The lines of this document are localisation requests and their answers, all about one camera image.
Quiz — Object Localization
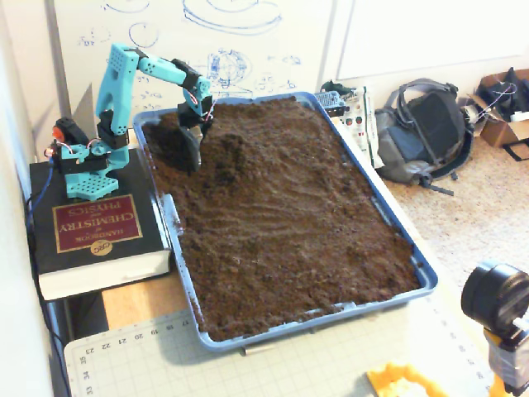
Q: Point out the metal bar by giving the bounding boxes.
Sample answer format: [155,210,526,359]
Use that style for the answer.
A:
[239,343,278,356]

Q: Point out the perforated black box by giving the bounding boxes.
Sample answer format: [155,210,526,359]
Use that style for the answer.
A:
[313,90,346,117]

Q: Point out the brown soil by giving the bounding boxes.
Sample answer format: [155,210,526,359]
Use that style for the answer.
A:
[142,95,422,342]

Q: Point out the blue plastic tray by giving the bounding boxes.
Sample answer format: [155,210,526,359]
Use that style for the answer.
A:
[131,91,439,353]

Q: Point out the black chemistry physics handbook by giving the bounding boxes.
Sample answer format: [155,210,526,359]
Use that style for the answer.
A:
[28,148,173,302]

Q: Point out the whiteboard with blue drawings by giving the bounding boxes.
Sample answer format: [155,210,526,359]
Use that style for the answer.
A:
[45,0,338,141]

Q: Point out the yellow plastic part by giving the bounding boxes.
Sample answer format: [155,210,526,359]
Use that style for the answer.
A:
[365,360,450,397]

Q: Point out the black device orange knob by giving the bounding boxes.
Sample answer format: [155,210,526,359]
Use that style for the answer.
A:
[51,117,90,148]

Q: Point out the black camera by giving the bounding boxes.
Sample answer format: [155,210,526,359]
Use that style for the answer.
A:
[460,259,529,334]

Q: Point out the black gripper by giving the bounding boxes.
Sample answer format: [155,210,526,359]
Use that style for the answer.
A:
[177,102,215,175]

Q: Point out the grey cutting mat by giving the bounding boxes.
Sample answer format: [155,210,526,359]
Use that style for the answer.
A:
[64,289,508,397]

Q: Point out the blue cable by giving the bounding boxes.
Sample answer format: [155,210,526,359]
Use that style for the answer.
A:
[25,163,57,232]

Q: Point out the white electronics box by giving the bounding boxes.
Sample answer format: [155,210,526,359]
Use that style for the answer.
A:
[336,85,379,170]

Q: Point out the grey taped camera mount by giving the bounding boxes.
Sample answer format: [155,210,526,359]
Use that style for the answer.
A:
[483,326,529,397]

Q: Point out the grey backpack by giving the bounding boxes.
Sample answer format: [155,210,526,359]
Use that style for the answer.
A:
[374,77,475,198]

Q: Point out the dark green item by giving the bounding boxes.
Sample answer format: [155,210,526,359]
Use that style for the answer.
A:
[320,79,352,97]

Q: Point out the black bag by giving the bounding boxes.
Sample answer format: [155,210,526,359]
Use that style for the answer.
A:
[474,66,529,121]

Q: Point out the cardboard box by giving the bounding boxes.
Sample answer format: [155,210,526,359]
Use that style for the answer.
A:
[466,69,529,149]

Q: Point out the blank white board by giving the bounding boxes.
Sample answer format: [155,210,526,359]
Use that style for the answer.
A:
[335,0,529,82]

